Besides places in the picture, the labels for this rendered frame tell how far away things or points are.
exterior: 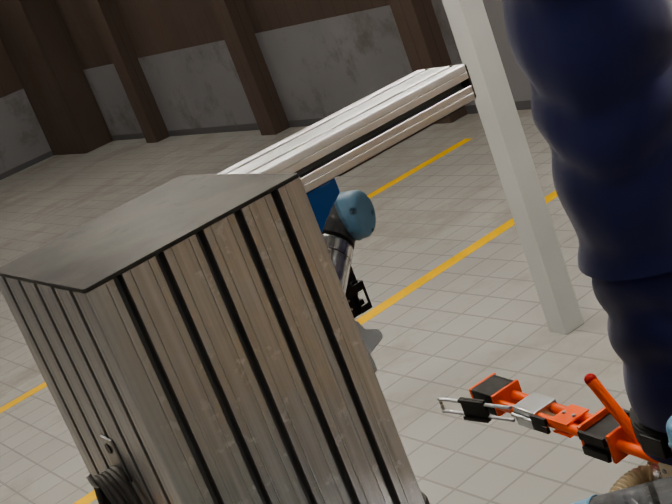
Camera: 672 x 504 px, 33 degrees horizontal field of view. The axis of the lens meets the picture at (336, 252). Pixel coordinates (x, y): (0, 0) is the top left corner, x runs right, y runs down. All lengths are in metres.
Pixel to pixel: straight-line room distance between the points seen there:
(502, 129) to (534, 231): 0.50
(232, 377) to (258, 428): 0.06
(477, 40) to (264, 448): 3.98
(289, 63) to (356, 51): 1.22
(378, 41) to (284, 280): 9.74
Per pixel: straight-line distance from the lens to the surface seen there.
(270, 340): 1.09
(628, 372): 1.86
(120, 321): 1.01
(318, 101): 11.96
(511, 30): 1.67
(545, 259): 5.25
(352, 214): 1.64
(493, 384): 2.41
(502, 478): 4.45
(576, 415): 2.22
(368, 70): 11.09
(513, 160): 5.09
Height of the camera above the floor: 2.27
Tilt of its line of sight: 17 degrees down
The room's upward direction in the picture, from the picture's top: 21 degrees counter-clockwise
